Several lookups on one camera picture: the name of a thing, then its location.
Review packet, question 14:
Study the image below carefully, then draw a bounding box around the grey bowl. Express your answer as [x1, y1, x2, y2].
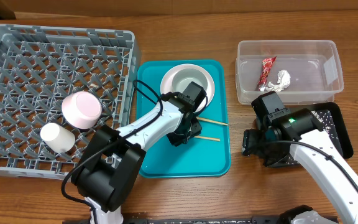
[172, 68, 208, 93]

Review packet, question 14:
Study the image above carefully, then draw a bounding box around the white round plate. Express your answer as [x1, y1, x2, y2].
[160, 63, 215, 112]

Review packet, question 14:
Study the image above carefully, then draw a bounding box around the white rice pile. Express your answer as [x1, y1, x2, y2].
[283, 110, 342, 166]

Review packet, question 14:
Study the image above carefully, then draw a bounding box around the white tissue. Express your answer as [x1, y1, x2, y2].
[265, 70, 291, 92]

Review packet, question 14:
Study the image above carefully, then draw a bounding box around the red snack wrapper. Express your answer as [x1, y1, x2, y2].
[257, 57, 276, 91]

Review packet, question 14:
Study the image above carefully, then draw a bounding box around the pink bowl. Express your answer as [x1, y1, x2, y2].
[62, 91, 102, 129]

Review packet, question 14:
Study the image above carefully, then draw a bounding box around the white cup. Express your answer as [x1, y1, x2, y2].
[40, 123, 75, 153]

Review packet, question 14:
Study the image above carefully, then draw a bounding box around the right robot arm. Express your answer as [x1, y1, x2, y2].
[242, 91, 358, 223]

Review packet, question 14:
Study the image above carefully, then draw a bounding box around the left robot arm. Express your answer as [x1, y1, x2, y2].
[61, 82, 208, 223]

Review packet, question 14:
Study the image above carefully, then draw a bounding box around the grey dishwasher rack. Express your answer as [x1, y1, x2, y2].
[0, 24, 141, 179]

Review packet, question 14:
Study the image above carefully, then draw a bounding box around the teal plastic tray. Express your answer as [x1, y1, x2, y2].
[137, 59, 231, 178]

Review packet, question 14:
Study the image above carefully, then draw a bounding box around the black rectangular tray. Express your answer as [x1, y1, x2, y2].
[254, 103, 354, 159]

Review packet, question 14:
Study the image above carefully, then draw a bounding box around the clear plastic bin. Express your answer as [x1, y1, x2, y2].
[236, 40, 344, 105]

